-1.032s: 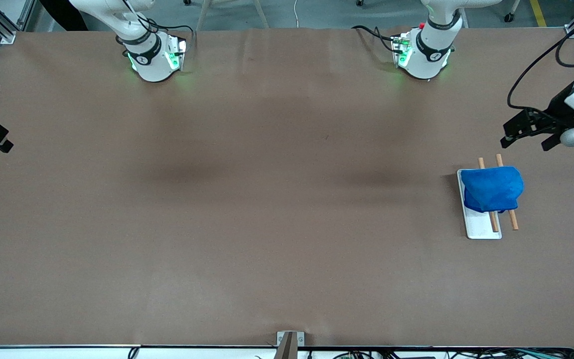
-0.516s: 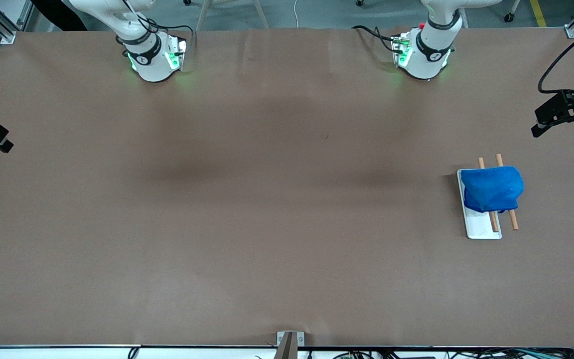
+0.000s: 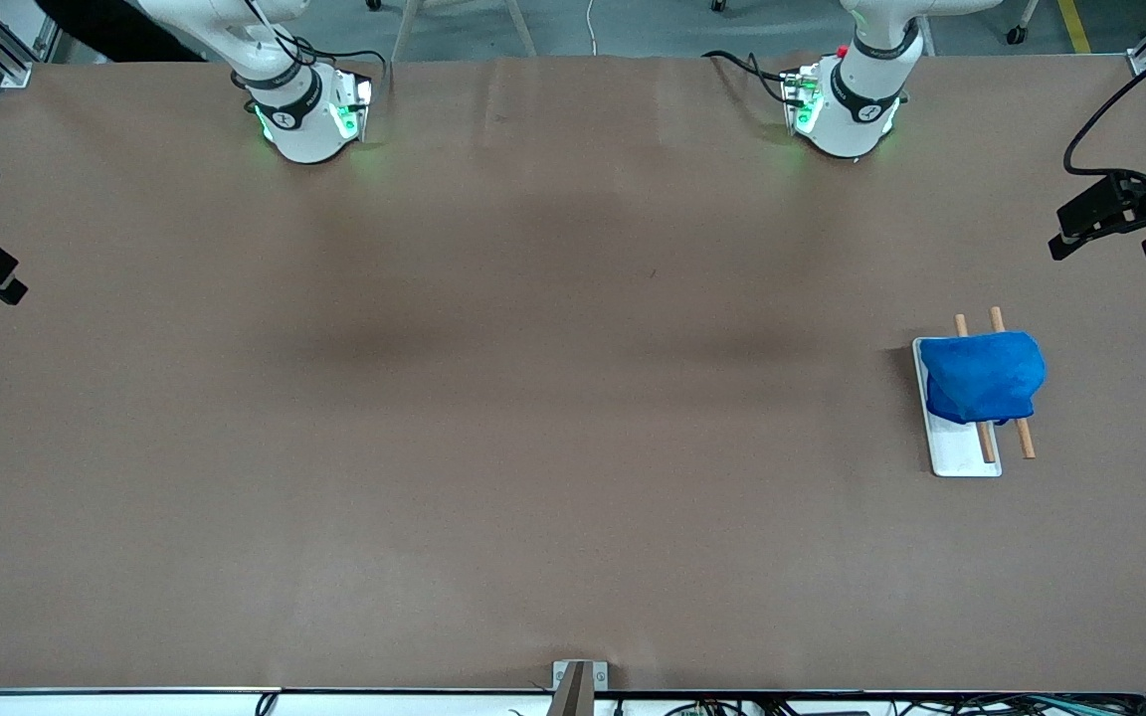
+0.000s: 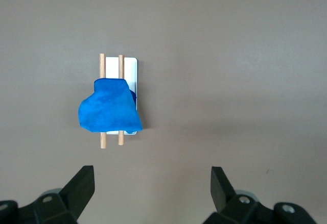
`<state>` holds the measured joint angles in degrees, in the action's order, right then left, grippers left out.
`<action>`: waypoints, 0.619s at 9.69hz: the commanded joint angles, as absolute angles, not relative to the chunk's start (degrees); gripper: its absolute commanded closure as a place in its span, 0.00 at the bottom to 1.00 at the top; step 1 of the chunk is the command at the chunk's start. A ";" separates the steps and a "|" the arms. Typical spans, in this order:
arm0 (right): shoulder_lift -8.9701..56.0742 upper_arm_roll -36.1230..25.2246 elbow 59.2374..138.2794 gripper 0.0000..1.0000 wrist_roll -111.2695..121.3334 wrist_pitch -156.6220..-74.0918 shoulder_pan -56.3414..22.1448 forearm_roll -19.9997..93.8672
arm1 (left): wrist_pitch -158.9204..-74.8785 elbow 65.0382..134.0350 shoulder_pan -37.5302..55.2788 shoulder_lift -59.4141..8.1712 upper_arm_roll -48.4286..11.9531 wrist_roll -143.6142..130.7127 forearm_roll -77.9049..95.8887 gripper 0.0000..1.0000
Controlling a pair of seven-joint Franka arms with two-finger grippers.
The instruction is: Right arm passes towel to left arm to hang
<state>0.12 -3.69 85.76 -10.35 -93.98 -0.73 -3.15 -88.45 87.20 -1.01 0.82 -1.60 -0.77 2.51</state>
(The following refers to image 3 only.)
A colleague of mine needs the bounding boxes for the blue microfibre towel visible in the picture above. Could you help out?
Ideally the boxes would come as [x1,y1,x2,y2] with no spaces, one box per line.
[918,331,1048,427]

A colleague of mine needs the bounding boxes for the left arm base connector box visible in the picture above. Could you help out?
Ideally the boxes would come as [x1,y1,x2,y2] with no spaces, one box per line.
[780,62,825,136]

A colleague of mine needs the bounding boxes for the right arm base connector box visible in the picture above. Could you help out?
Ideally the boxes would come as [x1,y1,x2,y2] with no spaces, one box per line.
[329,68,376,142]

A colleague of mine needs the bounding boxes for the white rack with wooden rods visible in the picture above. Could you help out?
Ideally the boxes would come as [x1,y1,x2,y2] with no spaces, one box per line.
[911,306,1038,478]

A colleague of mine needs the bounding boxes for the white stand legs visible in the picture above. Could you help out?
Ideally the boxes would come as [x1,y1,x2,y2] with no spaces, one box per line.
[390,0,539,63]

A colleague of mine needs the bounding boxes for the brown table cover sheet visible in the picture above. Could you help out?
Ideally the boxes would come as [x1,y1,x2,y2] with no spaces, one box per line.
[0,55,1146,694]

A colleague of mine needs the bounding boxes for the black left arm base cable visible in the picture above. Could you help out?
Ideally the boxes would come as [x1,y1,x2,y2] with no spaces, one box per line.
[702,50,795,106]

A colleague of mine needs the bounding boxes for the black arm base cable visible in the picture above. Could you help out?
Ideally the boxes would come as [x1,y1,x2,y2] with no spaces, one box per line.
[702,50,795,106]
[227,0,387,112]

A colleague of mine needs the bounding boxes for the black right arm base cable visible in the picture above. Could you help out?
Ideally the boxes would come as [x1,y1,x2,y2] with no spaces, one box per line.
[227,0,387,112]

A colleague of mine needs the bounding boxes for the teal cable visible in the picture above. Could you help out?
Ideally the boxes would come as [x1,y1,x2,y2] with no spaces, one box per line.
[1006,694,1146,716]

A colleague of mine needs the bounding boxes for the tangled black cables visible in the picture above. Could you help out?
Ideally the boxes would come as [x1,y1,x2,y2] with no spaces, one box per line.
[668,696,872,716]

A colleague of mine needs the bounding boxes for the grey metal camera mount bracket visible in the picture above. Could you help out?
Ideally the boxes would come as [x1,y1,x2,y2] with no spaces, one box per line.
[551,660,609,716]

